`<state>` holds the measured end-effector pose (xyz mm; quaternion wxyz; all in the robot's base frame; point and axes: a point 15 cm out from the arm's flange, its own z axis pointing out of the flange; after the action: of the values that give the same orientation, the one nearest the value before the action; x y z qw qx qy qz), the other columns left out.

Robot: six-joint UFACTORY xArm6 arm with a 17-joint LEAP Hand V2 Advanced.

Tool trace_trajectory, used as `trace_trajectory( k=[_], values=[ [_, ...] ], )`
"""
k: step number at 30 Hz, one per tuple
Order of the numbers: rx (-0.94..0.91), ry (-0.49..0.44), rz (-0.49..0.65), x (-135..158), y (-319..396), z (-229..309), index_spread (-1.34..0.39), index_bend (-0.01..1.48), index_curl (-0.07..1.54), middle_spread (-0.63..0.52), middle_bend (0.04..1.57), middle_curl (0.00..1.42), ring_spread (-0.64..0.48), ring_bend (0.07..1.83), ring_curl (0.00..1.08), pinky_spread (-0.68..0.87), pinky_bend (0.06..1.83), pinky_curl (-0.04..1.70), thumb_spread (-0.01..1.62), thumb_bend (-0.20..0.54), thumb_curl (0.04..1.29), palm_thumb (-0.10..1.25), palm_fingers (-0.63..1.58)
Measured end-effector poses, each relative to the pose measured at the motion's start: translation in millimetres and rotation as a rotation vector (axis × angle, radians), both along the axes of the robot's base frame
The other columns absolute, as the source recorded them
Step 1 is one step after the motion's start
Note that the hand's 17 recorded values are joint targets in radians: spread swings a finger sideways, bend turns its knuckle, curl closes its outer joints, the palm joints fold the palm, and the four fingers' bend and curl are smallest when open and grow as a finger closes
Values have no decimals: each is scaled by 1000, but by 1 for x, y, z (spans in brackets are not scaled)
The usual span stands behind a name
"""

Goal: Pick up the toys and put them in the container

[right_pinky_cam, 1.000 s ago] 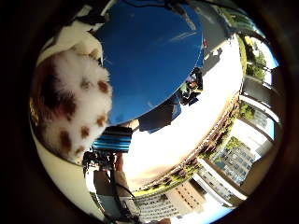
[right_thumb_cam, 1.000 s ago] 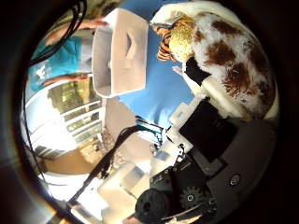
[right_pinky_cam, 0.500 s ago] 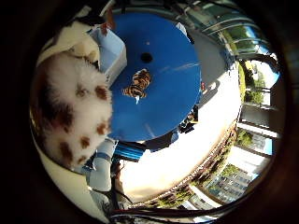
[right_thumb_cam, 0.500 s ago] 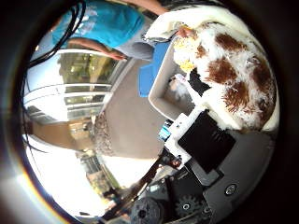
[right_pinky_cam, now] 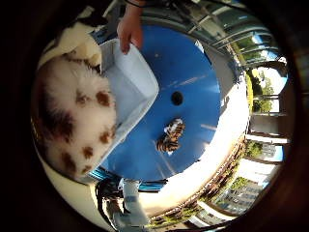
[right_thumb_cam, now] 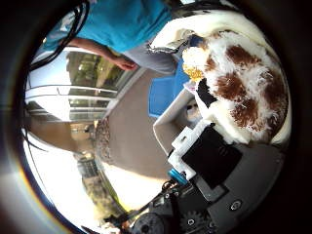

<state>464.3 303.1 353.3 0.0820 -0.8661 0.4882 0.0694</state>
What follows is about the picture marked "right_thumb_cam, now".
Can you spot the white fabric container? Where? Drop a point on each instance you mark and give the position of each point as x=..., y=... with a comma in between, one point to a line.
x=165, y=130

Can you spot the brown spotted white plush toy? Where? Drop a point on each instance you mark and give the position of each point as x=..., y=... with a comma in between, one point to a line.
x=240, y=84

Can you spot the grey apartment building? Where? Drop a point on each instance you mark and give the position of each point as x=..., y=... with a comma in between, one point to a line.
x=87, y=167

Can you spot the person in teal shirt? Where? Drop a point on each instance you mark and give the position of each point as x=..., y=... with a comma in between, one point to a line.
x=123, y=22

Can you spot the glass sliding door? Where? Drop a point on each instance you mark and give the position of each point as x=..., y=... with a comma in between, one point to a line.
x=87, y=107

